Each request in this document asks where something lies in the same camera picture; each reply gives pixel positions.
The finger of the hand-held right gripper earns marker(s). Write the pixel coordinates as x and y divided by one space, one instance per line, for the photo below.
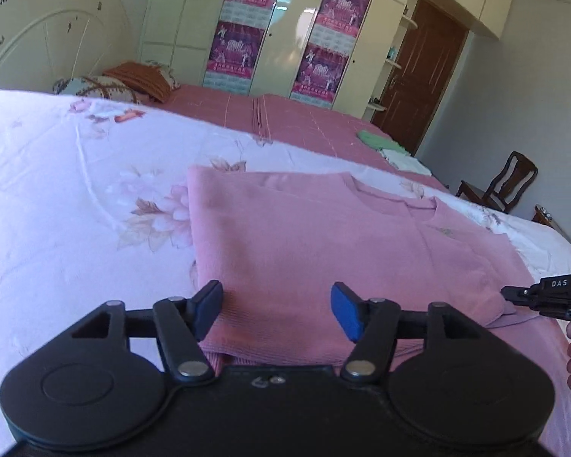
515 293

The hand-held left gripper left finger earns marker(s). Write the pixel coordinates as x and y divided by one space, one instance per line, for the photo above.
207 308

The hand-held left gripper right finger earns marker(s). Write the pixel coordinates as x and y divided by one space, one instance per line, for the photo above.
345 312

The pink knit sweater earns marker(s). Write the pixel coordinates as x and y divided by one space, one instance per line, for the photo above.
314 238

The wooden bed footboard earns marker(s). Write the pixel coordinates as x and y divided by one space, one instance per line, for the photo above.
559 228

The dark wooden chair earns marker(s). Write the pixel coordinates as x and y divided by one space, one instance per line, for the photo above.
509 181

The folded white cloth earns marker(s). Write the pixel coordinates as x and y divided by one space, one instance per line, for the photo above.
407 162

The folded green cloth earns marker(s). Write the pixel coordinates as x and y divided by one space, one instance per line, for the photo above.
378 140

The white floral quilt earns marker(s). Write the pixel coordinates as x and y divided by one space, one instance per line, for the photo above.
76 176

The pink checked bedsheet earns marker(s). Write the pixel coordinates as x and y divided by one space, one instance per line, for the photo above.
304 119

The brown wooden door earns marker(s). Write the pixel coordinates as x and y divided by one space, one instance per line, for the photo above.
423 76

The floral pillow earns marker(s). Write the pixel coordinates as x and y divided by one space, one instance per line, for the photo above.
169 74

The orange striped pillow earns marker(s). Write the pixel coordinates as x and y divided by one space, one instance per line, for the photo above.
140 78

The teal patterned pillow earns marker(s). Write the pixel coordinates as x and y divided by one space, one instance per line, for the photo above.
95 86

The cream corner shelf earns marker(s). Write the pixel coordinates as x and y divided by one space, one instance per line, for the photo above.
394 64

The blue bottle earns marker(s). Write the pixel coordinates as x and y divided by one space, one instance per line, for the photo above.
393 52

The cream wardrobe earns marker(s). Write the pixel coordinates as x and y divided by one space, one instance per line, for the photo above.
285 43

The cream wooden headboard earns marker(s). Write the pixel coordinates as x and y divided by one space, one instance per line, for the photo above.
47 28

